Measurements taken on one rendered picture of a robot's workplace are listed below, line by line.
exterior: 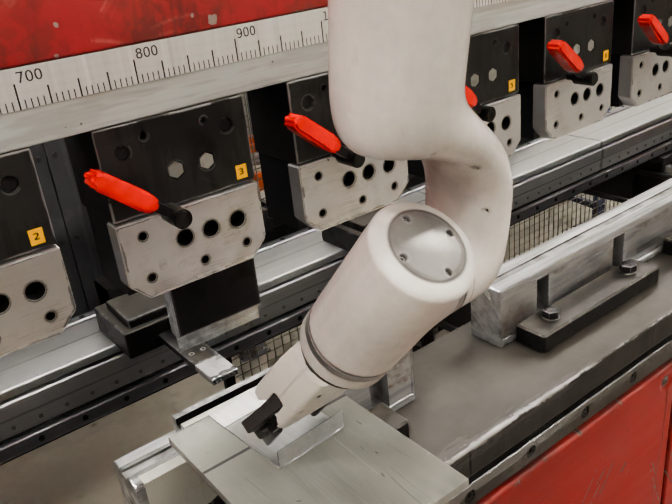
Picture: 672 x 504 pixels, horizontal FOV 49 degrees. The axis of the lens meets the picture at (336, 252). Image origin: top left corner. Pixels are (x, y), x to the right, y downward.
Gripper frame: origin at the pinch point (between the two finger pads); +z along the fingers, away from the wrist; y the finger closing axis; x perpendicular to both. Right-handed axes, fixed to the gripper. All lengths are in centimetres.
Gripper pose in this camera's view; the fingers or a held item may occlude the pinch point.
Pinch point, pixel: (289, 411)
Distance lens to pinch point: 77.1
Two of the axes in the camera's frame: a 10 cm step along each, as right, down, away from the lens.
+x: 5.8, 7.7, -2.7
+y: -7.4, 3.5, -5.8
